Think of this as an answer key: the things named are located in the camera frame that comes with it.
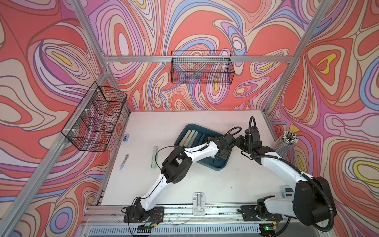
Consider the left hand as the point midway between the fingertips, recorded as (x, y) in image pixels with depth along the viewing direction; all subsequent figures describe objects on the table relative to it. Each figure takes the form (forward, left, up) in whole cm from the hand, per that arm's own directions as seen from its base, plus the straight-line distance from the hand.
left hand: (225, 154), depth 93 cm
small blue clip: (+13, +67, 0) cm, 69 cm away
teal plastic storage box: (+17, +29, +3) cm, 33 cm away
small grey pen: (-1, +63, -1) cm, 63 cm away
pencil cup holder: (+1, -33, +16) cm, 36 cm away
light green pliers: (-2, +45, -1) cm, 45 cm away
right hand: (+3, -6, +9) cm, 11 cm away
